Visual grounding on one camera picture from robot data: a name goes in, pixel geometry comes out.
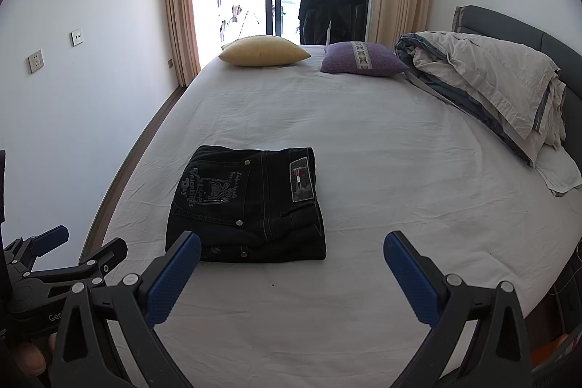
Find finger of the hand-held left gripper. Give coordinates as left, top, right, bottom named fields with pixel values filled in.
left=27, top=237, right=129, bottom=301
left=4, top=225, right=70, bottom=275

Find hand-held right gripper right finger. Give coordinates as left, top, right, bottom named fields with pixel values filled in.
left=383, top=230, right=533, bottom=388

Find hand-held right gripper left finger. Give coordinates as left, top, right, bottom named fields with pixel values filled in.
left=48, top=230, right=202, bottom=388

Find black denim pants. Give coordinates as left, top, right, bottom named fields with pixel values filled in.
left=164, top=145, right=327, bottom=264

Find person's left hand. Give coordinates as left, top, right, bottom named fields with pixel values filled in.
left=10, top=331, right=58, bottom=379

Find bed with white sheet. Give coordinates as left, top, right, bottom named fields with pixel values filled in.
left=79, top=45, right=582, bottom=388

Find white pillow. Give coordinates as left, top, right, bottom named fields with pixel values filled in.
left=534, top=146, right=582, bottom=198

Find beige grey-trimmed duvet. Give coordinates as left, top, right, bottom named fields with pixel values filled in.
left=395, top=31, right=567, bottom=169

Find purple pillow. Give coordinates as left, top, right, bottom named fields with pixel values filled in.
left=320, top=41, right=410, bottom=77

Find yellow pillow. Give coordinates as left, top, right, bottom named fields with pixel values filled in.
left=218, top=35, right=312, bottom=67

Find grey headboard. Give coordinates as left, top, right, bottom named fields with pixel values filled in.
left=450, top=5, right=582, bottom=116

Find black jacket on chair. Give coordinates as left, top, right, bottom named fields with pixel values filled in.
left=298, top=0, right=365, bottom=46

